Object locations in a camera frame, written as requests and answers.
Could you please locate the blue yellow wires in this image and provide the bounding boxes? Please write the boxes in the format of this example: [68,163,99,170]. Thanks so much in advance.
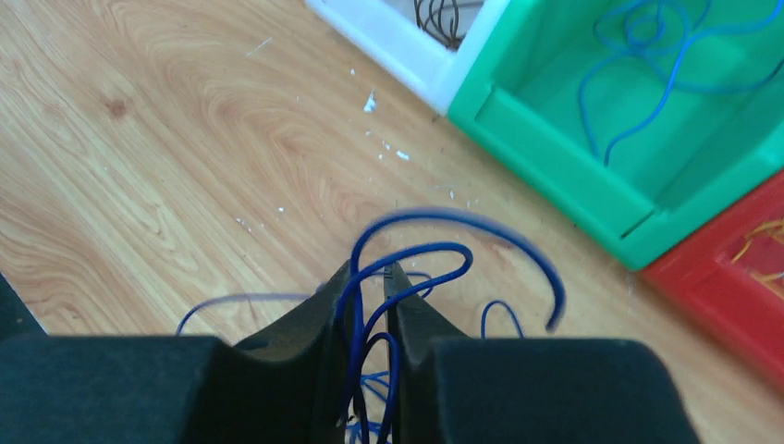
[176,206,569,444]

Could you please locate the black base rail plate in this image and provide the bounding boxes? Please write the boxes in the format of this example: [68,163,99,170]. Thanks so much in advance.
[0,276,47,340]

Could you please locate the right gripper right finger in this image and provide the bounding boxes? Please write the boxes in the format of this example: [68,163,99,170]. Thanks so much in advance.
[386,294,699,443]

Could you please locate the light blue wire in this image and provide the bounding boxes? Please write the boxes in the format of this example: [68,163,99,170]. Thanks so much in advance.
[578,0,784,167]

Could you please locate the red plastic bin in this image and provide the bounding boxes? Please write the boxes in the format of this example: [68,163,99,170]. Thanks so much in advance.
[642,172,783,388]

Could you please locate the white plastic bin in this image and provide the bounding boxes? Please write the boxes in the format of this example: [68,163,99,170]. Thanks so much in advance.
[306,1,508,116]

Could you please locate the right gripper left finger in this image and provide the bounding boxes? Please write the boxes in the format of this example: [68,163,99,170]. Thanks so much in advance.
[1,266,349,443]

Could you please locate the dark brown wire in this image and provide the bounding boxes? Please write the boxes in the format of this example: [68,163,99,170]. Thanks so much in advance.
[413,0,485,52]

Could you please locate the green plastic bin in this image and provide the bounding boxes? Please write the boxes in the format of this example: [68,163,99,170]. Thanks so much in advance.
[448,1,783,270]

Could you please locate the yellow wire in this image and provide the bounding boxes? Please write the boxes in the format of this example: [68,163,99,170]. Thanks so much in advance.
[729,217,784,284]

